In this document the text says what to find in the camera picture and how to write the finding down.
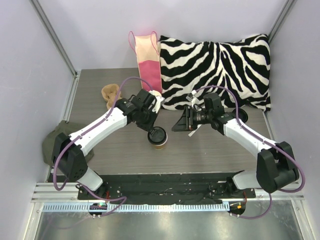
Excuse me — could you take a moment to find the black plastic cup lid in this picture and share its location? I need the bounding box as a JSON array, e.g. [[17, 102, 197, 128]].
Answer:
[[147, 127, 168, 142]]

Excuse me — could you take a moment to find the single brown paper cup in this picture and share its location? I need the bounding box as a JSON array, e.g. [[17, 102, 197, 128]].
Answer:
[[149, 140, 167, 150]]

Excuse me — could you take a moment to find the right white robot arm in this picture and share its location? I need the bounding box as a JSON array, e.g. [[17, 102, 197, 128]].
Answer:
[[171, 93, 300, 198]]

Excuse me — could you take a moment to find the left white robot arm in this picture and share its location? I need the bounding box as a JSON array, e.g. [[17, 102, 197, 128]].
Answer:
[[52, 89, 164, 200]]

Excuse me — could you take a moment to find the white wrapped straw long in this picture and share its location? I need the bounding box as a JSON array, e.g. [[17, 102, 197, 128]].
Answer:
[[188, 125, 201, 137]]

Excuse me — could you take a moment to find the stack of paper cups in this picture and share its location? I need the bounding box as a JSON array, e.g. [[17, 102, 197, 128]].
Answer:
[[152, 90, 162, 97]]

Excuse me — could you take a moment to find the brown pulp cup carrier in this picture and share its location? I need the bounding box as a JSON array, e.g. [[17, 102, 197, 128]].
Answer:
[[101, 83, 122, 110]]

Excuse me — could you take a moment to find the stack of black lids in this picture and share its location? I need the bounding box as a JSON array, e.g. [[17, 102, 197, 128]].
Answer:
[[237, 108, 249, 124]]

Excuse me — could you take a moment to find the zebra print pillow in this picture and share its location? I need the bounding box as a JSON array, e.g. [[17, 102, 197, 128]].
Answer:
[[159, 34, 271, 112]]

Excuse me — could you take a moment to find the pink paper gift bag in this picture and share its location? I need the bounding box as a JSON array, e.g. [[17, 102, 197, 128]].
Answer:
[[128, 31, 163, 94]]

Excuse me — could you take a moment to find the olive green cloth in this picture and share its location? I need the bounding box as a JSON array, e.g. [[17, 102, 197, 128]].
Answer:
[[42, 120, 86, 167]]

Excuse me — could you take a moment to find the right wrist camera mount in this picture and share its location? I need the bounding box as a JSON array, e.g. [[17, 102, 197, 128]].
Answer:
[[186, 90, 200, 108]]

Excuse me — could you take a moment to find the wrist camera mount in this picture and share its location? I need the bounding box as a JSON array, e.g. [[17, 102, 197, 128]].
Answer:
[[186, 90, 200, 108], [149, 90, 165, 113]]

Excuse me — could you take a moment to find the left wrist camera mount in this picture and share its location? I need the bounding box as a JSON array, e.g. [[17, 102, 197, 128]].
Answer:
[[149, 90, 165, 113]]

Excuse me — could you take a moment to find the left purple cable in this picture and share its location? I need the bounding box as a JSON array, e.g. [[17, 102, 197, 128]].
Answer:
[[52, 76, 155, 217]]

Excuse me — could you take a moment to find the purple cable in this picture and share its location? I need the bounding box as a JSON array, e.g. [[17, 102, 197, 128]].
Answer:
[[192, 85, 306, 221], [52, 76, 155, 217]]

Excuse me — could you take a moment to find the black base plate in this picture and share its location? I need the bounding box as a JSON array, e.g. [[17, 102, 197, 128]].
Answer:
[[77, 172, 256, 203]]

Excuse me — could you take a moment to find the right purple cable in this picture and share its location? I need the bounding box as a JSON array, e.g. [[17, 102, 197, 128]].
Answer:
[[192, 85, 306, 221]]

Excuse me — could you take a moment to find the white slotted cable duct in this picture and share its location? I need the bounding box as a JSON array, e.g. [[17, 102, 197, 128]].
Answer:
[[42, 201, 230, 213]]

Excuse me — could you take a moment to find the aluminium rail frame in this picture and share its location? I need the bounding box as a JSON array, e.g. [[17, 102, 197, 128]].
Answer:
[[31, 182, 79, 203]]

